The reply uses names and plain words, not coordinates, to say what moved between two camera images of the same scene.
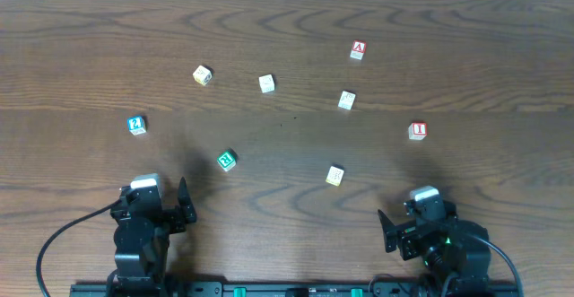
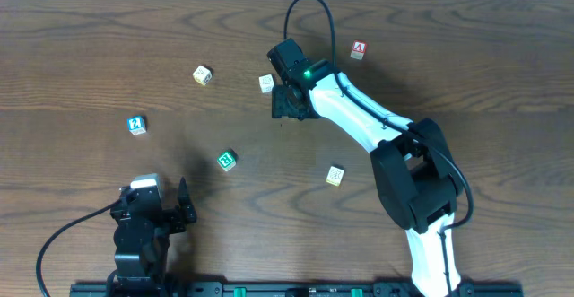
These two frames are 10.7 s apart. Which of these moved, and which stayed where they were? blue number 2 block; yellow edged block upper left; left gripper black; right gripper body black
Moved: right gripper body black
Stayed: yellow edged block upper left; blue number 2 block; left gripper black
